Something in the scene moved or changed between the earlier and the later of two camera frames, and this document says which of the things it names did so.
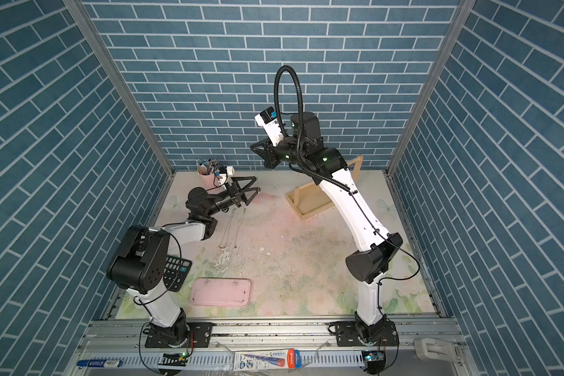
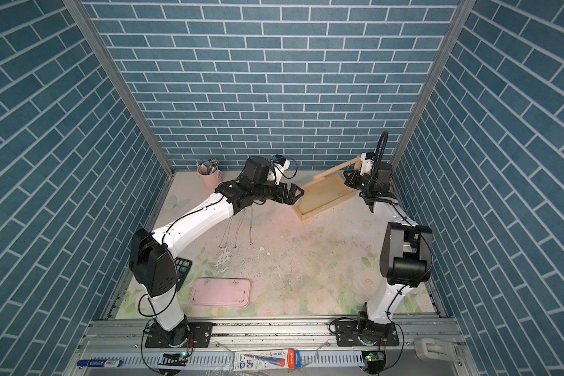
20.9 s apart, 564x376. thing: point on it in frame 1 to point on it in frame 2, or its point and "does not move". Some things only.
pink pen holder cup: [207, 181] does not move
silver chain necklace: [223, 240] does not move
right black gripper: [270, 157] to [351, 182]
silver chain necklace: [235, 246] does not move
